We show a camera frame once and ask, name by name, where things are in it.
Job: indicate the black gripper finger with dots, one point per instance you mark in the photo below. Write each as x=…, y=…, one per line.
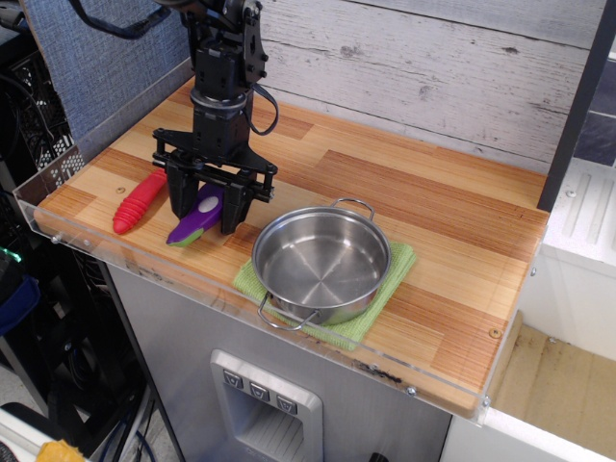
x=237, y=199
x=183, y=185

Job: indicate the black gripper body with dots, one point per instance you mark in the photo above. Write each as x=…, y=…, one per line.
x=221, y=144

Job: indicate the purple toy eggplant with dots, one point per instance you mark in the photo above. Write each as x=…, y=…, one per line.
x=204, y=214

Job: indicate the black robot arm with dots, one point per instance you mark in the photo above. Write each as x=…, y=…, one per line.
x=228, y=61

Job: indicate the silver steel pot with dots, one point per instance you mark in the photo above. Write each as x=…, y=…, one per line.
x=322, y=264

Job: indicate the blue fabric panel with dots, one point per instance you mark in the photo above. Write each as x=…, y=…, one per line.
x=107, y=84

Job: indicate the black plastic crate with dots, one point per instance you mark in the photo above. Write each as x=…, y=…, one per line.
x=40, y=119

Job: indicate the clear acrylic table guard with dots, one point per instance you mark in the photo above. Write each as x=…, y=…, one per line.
x=474, y=226

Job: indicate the green cloth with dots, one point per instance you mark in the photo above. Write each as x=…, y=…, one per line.
x=348, y=334

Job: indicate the silver toy fridge dispenser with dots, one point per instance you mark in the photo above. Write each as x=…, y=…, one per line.
x=269, y=417

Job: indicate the red handled fork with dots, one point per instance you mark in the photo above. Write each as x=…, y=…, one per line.
x=134, y=206

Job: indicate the black vertical post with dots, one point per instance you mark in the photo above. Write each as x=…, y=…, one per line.
x=590, y=79

